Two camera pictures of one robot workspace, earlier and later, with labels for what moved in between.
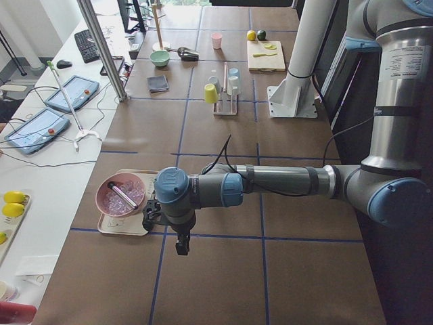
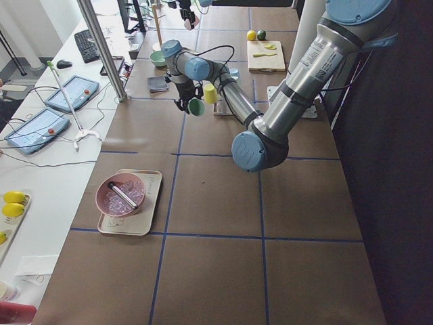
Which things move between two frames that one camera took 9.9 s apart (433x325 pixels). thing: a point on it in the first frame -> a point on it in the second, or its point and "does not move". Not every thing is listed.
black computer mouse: (63, 63) does not move
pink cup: (216, 38) -> (187, 23)
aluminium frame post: (113, 72) does not move
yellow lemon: (251, 35) does not move
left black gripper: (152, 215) -> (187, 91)
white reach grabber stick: (82, 132) does not move
